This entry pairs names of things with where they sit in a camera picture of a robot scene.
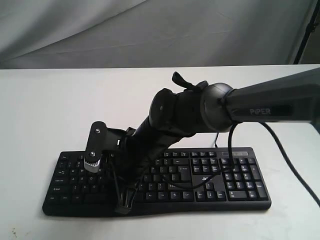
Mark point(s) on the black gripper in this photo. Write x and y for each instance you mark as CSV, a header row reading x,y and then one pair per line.
x,y
137,151

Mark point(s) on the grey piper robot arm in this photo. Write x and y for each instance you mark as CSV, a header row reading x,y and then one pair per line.
x,y
205,108

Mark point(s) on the black acer keyboard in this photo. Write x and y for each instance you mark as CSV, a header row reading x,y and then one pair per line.
x,y
181,180

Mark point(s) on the grey backdrop cloth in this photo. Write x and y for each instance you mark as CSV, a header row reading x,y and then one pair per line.
x,y
53,34

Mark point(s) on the black tripod stand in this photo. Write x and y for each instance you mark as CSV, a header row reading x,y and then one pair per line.
x,y
310,28

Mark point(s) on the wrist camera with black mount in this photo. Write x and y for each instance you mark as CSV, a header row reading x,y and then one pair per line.
x,y
103,140

